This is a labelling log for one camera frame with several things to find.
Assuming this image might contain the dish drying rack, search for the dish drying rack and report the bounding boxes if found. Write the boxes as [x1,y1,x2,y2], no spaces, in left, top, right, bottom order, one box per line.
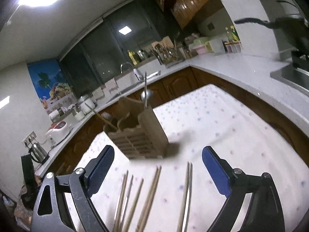
[150,36,184,67]

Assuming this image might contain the yellow dish soap bottle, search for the yellow dish soap bottle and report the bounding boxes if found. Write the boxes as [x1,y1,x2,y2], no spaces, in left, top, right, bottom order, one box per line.
[127,50,141,66]

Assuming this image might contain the metal spoon in holder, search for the metal spoon in holder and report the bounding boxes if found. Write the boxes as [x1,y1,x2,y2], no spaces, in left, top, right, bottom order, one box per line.
[140,72,153,109]

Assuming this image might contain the wooden chopstick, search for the wooden chopstick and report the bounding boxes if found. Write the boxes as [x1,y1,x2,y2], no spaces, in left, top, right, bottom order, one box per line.
[113,171,128,232]
[176,162,190,232]
[119,175,134,231]
[183,162,193,232]
[122,178,144,232]
[136,166,162,231]

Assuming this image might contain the small white jar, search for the small white jar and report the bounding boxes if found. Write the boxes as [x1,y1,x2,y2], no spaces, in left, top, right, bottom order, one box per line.
[72,107,85,122]

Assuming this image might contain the floral white tablecloth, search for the floral white tablecloth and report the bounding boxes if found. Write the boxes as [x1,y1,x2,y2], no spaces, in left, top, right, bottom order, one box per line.
[92,85,308,231]

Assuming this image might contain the wooden spatula in holder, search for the wooden spatula in holder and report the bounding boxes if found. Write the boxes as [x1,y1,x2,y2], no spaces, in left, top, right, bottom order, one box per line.
[85,103,118,131]

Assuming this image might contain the tropical fruit wall poster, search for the tropical fruit wall poster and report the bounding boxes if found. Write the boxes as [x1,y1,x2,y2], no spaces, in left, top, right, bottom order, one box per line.
[27,59,77,115]

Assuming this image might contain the wooden utensil holder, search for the wooden utensil holder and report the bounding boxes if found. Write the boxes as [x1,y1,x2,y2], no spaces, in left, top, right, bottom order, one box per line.
[104,97,169,159]

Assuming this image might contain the white steel pot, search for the white steel pot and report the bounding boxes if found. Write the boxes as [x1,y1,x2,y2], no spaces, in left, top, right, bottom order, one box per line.
[77,95,96,115]

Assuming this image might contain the steel electric kettle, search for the steel electric kettle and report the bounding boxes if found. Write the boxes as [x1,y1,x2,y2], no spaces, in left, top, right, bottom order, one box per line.
[29,142,49,165]

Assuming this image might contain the gas stove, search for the gas stove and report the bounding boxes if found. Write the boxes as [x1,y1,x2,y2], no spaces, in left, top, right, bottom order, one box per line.
[270,50,309,96]

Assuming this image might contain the white red rice cooker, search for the white red rice cooker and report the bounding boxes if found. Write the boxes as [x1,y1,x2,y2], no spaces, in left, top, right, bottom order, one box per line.
[45,121,70,146]

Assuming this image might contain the chrome sink faucet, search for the chrome sink faucet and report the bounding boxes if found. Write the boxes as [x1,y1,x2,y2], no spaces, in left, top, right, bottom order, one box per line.
[120,62,144,81]

